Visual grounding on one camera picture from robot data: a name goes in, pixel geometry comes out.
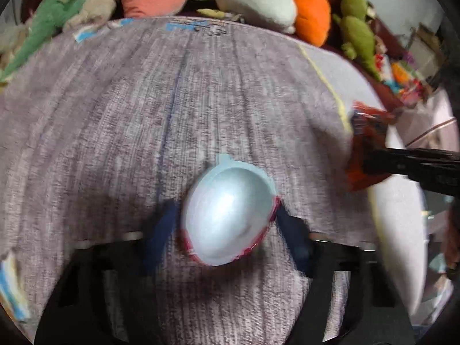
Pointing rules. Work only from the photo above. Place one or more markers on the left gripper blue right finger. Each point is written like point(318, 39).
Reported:
point(301, 247)

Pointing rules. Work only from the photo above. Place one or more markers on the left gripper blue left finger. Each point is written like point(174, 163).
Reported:
point(157, 231)

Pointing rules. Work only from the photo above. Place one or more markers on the white plastic jelly cup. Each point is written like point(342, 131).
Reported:
point(228, 211)

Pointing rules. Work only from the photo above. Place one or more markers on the orange Ovaltine snack packet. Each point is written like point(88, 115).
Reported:
point(370, 125)

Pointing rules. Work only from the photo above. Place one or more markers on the plaid pink teal blanket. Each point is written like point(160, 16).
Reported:
point(430, 124)

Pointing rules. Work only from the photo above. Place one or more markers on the dark red leather sofa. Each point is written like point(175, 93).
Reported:
point(335, 40)

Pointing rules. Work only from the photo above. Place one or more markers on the colourful toys on sofa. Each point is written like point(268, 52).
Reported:
point(399, 77)

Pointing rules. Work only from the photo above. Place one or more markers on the grey wood-pattern tablecloth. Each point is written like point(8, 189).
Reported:
point(96, 134)

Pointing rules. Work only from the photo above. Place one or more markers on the cardboard box on shelf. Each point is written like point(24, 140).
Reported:
point(425, 48)

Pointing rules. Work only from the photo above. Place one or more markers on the olive green dinosaur plush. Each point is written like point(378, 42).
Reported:
point(358, 40)

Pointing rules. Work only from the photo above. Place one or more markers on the orange carrot bunny plush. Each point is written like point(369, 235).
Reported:
point(313, 21)

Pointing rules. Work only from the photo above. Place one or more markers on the white duck plush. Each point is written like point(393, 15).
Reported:
point(277, 15)

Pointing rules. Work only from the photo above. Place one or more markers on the green dinosaur plush left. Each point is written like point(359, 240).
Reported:
point(49, 18)

